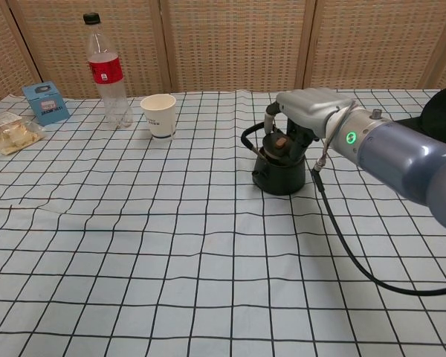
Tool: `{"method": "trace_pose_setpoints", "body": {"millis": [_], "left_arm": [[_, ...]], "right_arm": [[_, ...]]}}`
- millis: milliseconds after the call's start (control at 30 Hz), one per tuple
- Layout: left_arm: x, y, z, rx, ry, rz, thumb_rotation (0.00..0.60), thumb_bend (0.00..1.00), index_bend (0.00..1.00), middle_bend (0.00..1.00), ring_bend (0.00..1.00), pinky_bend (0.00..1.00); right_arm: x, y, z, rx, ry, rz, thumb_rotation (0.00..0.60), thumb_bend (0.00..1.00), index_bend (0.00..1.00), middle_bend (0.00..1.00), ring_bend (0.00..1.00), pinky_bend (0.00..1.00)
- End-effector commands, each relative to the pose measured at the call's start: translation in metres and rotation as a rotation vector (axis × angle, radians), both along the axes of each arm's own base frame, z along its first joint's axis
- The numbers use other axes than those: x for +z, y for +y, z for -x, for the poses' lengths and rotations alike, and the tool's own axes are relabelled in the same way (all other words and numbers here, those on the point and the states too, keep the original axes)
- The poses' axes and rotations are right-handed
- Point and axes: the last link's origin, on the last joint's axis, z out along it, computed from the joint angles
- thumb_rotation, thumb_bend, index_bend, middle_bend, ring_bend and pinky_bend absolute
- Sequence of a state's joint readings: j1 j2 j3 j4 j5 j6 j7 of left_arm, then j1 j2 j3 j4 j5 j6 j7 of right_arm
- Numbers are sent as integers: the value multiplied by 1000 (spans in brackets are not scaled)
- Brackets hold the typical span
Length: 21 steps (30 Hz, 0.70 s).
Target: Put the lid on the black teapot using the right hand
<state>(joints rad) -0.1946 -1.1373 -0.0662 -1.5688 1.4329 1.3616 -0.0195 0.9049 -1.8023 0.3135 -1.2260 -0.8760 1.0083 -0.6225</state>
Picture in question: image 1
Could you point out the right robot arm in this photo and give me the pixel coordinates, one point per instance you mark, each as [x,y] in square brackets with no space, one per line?
[401,156]

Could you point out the white paper cup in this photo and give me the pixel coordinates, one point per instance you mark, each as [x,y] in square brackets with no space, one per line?
[159,116]

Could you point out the black cap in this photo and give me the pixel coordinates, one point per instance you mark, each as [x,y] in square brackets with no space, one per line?
[442,111]

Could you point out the white blue checked tablecloth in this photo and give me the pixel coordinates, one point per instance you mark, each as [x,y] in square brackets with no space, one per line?
[193,241]

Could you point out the packaged bread snack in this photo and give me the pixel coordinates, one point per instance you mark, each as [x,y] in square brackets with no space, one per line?
[9,134]

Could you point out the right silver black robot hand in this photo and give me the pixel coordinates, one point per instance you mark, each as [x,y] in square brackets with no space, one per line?
[304,111]

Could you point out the clear plastic bottle red label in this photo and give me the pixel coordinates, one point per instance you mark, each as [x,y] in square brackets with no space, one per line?
[108,70]

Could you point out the black cast iron teapot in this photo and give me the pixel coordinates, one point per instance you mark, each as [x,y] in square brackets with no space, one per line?
[278,171]

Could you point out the black teapot lid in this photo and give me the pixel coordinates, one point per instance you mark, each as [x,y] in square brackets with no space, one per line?
[277,147]

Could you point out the woven bamboo folding screen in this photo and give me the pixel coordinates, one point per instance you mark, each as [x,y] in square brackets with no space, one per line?
[223,41]

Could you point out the small blue cardboard box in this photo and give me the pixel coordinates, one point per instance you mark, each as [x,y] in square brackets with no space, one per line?
[46,104]

